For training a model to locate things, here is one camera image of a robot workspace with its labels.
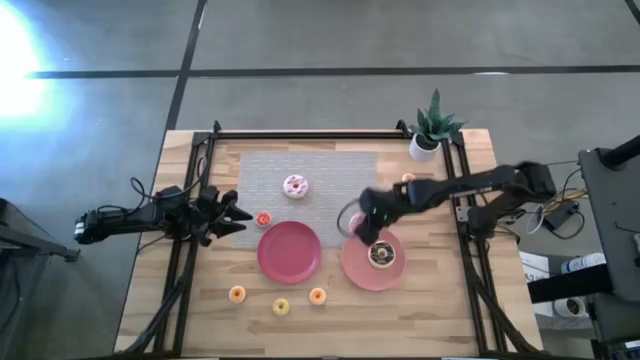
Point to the light pink plate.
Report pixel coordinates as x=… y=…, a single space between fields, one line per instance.
x=365 y=270

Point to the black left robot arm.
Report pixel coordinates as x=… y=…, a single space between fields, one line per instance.
x=125 y=220

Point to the black power adapter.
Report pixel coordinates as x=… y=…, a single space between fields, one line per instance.
x=560 y=215

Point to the small yellow donut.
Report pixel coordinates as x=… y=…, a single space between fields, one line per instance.
x=280 y=306

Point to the green snake plant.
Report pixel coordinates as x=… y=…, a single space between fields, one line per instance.
x=435 y=122

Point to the chocolate glazed donut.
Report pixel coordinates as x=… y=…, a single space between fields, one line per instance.
x=381 y=253

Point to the pink glazed donut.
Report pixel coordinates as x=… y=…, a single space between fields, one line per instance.
x=354 y=220

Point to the grey woven placemat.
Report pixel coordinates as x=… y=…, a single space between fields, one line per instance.
x=320 y=210

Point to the white plant pot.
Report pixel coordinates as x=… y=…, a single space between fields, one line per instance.
x=422 y=150

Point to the dark pink plate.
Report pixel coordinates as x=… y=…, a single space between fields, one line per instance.
x=289 y=252

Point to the grey equipment cart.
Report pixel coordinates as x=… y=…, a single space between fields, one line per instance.
x=612 y=215

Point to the white bottle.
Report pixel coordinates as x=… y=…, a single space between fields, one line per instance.
x=582 y=262

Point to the small red sprinkled donut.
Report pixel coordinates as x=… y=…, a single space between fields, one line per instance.
x=263 y=219

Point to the white tape roll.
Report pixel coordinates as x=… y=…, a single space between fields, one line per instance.
x=570 y=307

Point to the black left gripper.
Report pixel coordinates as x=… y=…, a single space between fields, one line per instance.
x=206 y=217

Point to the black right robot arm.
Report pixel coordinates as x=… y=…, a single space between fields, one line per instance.
x=475 y=187

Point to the small orange donut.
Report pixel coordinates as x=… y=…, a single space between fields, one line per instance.
x=317 y=296
x=408 y=177

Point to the white cardboard box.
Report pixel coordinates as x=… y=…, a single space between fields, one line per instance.
x=534 y=267

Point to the black aluminium frame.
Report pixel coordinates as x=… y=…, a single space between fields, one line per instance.
x=320 y=135

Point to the orange-red chocolate-striped donut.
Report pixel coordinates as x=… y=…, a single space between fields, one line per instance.
x=237 y=294

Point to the lavender chocolate-drizzled donut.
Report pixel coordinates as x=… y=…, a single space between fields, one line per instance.
x=296 y=186

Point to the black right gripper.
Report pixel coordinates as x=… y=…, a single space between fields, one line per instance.
x=380 y=205

